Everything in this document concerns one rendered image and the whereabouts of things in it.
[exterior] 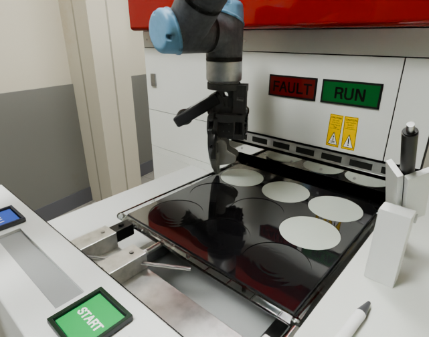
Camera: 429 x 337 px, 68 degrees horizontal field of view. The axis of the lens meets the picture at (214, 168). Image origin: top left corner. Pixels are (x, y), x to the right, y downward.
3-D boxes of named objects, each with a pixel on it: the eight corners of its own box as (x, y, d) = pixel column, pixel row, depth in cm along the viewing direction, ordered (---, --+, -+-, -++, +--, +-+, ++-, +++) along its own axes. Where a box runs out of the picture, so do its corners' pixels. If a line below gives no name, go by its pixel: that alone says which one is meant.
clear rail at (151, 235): (122, 216, 61) (121, 210, 60) (303, 327, 38) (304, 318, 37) (115, 219, 60) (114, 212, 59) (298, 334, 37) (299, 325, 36)
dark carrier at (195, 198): (239, 165, 83) (239, 162, 83) (379, 208, 62) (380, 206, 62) (127, 216, 60) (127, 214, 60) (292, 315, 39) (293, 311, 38)
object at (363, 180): (231, 170, 92) (232, 138, 89) (399, 225, 65) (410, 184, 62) (227, 172, 91) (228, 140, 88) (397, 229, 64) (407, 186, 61)
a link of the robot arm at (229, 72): (201, 61, 63) (211, 59, 71) (202, 85, 65) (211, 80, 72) (239, 62, 62) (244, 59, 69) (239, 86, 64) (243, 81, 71)
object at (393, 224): (375, 249, 39) (399, 146, 34) (411, 263, 37) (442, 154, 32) (357, 275, 35) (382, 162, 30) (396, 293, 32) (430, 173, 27)
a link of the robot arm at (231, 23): (193, 0, 62) (225, 3, 67) (195, 60, 66) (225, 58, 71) (220, -4, 56) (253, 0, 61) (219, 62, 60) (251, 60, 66)
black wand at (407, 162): (418, 131, 24) (423, 119, 25) (398, 128, 25) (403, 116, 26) (407, 241, 39) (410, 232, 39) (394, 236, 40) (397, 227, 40)
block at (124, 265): (134, 258, 51) (132, 242, 50) (148, 267, 49) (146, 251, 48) (88, 285, 45) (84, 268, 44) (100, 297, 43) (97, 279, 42)
